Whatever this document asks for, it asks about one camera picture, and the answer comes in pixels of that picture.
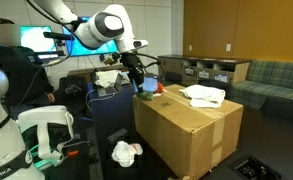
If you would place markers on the red orange plush ball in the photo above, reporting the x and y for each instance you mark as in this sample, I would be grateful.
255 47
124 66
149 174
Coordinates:
160 87

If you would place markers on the seated person in black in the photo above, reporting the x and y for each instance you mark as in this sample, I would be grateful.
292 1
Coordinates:
29 86

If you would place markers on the white cloth towel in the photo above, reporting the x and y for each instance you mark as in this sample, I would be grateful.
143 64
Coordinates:
203 96

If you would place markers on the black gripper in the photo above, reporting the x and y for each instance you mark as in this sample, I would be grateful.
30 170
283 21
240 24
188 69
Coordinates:
132 62

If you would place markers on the green plush leaf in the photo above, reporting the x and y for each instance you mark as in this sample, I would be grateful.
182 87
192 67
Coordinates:
145 95

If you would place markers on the white red cloth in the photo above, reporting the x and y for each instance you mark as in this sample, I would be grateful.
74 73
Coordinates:
124 153

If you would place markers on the black rectangular block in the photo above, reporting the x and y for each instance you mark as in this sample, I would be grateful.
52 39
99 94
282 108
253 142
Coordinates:
117 136

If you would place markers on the black floor box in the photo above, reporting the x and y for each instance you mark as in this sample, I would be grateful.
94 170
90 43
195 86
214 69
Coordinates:
248 167

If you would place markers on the open laptop computer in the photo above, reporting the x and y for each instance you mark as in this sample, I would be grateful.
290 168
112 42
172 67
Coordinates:
113 89

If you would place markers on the wall monitor screen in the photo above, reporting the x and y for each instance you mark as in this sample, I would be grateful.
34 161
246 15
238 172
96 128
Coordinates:
83 44

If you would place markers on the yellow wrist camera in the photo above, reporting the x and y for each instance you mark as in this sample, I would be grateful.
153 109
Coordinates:
111 59

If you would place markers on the large cardboard box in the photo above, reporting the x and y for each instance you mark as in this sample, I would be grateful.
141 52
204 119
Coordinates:
191 141

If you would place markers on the wooden sideboard cabinet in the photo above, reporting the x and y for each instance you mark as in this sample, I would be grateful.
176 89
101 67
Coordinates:
189 70

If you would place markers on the white VR headset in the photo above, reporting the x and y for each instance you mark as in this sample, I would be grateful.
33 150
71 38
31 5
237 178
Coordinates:
41 117

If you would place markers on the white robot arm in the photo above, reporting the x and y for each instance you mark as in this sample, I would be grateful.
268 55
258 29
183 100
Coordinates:
113 23

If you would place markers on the green plaid sofa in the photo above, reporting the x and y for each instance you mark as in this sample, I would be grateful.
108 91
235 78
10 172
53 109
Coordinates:
264 79

